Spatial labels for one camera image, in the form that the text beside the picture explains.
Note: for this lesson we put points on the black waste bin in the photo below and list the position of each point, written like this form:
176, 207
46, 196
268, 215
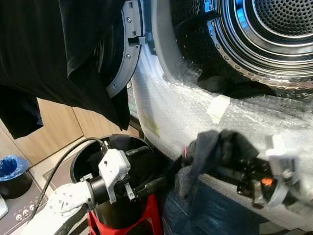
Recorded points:
17, 190

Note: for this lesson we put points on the red plastic stool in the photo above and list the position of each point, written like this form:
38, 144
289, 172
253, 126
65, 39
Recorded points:
154, 215

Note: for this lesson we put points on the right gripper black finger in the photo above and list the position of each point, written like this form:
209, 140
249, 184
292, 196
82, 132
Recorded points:
239, 146
222, 174

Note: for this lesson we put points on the yellow warning label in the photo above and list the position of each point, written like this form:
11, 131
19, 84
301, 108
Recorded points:
151, 126

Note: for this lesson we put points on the bubble-wrapped white washing machine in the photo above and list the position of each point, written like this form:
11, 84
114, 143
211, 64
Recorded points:
181, 125

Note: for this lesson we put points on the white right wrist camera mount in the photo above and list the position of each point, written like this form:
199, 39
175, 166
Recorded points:
286, 152

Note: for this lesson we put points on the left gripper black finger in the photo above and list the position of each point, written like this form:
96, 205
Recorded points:
150, 187
138, 151

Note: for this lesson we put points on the black round laundry bucket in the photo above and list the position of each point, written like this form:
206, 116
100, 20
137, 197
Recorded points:
112, 218

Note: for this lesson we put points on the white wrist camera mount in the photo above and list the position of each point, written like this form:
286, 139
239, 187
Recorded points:
286, 152
113, 166

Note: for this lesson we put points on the blue denim fabric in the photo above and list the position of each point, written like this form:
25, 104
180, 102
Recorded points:
220, 216

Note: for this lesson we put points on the perforated steel washer drum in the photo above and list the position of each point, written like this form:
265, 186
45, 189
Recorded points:
283, 22

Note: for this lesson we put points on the light wooden cabinet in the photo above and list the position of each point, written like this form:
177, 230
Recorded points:
78, 122

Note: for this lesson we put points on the black garment in drum opening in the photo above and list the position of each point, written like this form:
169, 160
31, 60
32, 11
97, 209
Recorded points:
225, 82

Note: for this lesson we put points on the black clothes in bucket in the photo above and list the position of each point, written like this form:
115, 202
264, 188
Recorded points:
94, 164

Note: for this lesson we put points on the white tape piece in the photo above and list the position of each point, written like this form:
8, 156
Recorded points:
218, 108

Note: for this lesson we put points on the white rounded object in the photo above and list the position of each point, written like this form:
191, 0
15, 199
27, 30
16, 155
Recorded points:
3, 207

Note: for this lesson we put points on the dark grey cloth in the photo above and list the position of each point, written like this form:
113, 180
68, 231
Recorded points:
198, 156

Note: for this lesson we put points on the black garment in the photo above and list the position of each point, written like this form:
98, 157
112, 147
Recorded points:
44, 49
225, 82

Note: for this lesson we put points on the grey round washer door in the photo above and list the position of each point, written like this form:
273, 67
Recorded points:
123, 68

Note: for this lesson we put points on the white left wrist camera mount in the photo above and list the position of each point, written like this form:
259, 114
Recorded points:
113, 166

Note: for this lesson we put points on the blue bin bag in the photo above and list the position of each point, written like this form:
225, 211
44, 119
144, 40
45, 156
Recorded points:
12, 167

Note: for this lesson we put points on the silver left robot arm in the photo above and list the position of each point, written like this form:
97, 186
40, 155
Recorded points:
68, 203

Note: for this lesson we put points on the grey floor mat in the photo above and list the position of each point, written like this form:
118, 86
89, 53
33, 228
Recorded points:
56, 174

